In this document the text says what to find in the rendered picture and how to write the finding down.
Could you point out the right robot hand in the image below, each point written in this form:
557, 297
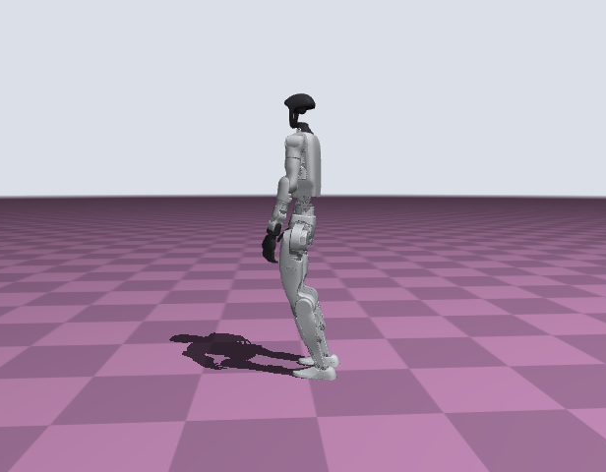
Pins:
278, 239

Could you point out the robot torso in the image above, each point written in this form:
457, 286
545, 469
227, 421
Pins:
309, 183

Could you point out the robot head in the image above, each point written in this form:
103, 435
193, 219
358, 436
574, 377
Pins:
298, 104

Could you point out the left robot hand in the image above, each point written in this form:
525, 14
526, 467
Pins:
269, 244

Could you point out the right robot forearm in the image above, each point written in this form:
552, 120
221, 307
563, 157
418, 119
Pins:
298, 199

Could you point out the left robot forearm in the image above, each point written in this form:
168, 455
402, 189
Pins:
282, 203

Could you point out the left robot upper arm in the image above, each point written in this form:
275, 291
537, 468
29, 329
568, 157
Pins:
294, 146

